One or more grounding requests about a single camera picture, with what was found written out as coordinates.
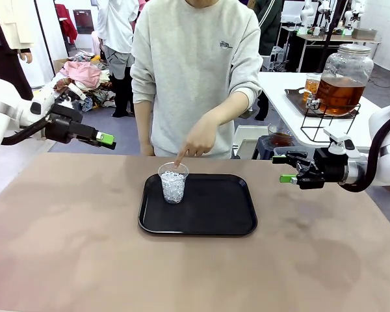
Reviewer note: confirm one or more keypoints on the white plastic bin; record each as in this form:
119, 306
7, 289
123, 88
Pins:
247, 143

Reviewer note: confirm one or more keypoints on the brown serving tray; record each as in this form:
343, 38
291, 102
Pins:
295, 97

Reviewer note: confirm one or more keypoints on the grey metal box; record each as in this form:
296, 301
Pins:
364, 34

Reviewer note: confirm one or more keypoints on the person's left forearm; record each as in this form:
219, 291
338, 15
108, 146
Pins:
232, 109

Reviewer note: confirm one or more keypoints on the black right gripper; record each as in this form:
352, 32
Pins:
330, 169

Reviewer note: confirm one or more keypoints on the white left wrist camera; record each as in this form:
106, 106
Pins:
76, 92

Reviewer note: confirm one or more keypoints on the person's left hand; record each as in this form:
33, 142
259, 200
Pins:
201, 136

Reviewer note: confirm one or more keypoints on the black plastic tray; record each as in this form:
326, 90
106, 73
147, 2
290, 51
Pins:
214, 208

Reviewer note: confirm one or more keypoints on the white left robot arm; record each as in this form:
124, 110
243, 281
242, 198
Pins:
6, 113

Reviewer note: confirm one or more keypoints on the person's right hand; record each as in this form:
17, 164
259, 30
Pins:
146, 149

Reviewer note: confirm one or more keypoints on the glass bowl with tea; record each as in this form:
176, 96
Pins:
281, 138

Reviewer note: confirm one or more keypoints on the person's grey sweatshirt torso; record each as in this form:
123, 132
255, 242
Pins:
188, 81

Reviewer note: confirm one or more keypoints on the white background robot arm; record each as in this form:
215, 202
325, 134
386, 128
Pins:
307, 9
354, 13

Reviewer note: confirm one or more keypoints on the bystander in beige coat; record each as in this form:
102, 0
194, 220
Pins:
6, 26

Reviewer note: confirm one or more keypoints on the bystander in dark jacket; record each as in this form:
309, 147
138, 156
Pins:
271, 29

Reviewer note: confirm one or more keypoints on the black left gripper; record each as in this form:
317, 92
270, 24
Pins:
63, 125

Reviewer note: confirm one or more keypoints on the black wall frame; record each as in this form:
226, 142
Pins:
83, 21

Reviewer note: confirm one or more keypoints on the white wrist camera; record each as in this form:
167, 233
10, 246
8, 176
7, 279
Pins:
341, 144
76, 92

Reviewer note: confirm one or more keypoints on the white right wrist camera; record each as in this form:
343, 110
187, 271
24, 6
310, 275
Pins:
341, 144

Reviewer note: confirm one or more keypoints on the white side table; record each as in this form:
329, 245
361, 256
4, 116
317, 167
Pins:
279, 84

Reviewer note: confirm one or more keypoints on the person's right forearm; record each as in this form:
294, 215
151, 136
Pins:
143, 123

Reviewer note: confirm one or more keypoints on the glass tea drink dispenser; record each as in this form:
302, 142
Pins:
344, 87

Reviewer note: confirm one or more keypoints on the pile of colourful clothes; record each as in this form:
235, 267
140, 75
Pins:
84, 73

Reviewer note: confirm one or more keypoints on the red hanging garment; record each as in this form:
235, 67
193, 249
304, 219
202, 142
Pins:
66, 26

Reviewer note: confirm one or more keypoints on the black background workbench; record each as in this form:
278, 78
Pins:
312, 52

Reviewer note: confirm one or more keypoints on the bystander in white shirt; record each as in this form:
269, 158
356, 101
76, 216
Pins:
117, 32

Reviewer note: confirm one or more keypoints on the black plastic stool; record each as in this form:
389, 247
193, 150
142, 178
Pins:
263, 148

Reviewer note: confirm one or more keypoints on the clear plastic iced cup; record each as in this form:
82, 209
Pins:
173, 188

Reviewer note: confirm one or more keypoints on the clear cup of tea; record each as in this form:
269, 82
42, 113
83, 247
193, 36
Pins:
312, 86

